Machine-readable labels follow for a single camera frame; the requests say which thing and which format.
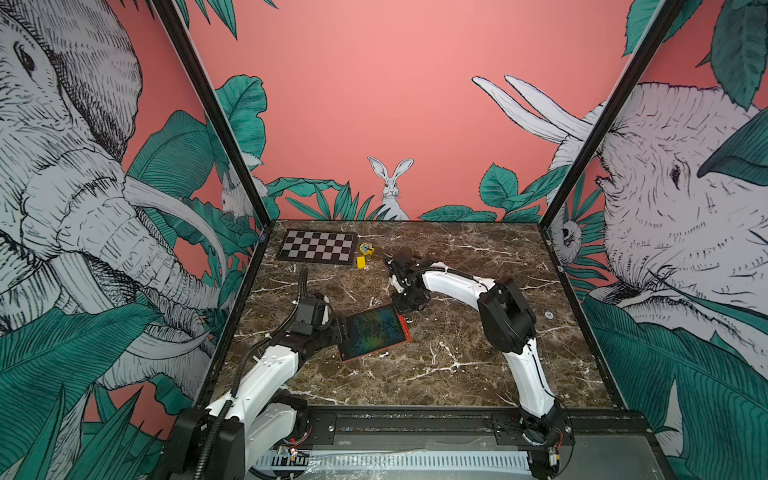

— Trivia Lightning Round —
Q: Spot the left black frame post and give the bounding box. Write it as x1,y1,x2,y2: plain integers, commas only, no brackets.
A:
151,0,273,230

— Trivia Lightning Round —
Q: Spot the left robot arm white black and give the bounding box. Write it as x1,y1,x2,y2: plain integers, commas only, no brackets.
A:
150,294,345,479

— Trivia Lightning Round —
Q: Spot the black white checkerboard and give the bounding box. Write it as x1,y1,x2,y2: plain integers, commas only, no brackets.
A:
276,229,358,265

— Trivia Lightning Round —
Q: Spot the right black frame post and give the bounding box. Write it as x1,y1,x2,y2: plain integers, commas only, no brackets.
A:
538,0,686,231

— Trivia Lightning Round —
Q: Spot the white perforated strip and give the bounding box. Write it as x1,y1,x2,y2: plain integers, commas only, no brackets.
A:
252,450,531,474

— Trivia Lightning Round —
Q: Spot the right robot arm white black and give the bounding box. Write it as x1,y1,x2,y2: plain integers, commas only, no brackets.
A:
384,253,567,446

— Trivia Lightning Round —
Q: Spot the black frame post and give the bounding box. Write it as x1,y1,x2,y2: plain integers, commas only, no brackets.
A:
538,0,686,231
151,0,273,230

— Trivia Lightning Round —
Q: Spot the yellow tape measure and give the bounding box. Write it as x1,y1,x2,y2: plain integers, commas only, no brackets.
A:
359,243,375,256

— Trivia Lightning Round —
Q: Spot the red writing tablet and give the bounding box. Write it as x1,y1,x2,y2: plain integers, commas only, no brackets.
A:
338,304,412,363

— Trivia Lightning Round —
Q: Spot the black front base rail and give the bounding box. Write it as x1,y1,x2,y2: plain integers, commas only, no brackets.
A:
149,406,679,480

